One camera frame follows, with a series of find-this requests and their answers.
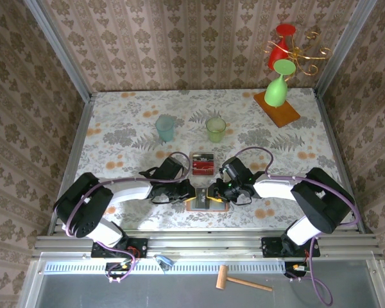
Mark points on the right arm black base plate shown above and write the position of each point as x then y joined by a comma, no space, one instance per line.
271,247

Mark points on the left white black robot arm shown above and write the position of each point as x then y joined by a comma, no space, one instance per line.
131,191

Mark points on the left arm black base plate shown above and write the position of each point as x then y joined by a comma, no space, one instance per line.
138,247

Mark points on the red plastic wine glass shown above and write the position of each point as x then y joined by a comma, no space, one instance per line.
277,51

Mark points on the aluminium frame post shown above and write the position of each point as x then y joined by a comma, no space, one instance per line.
60,48
344,48

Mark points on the grey metal sheet panel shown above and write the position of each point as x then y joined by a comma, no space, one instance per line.
179,292

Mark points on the blue translucent plastic cup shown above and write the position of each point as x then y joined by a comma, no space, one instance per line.
165,128

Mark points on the green translucent plastic cup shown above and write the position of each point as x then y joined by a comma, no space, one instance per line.
216,128

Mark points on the small wooden mallet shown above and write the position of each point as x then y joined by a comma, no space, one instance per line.
222,278

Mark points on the aluminium table side rail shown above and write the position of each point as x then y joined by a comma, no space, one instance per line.
75,150
339,160

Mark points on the black credit card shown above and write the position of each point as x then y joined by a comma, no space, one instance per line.
200,157
202,199

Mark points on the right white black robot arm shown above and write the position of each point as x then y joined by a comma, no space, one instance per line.
303,229

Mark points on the aluminium front frame rail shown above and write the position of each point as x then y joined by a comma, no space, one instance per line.
205,244

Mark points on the small blue tag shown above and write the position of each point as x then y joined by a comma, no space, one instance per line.
166,261

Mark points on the green plastic wine glass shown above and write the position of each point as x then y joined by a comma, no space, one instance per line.
276,93

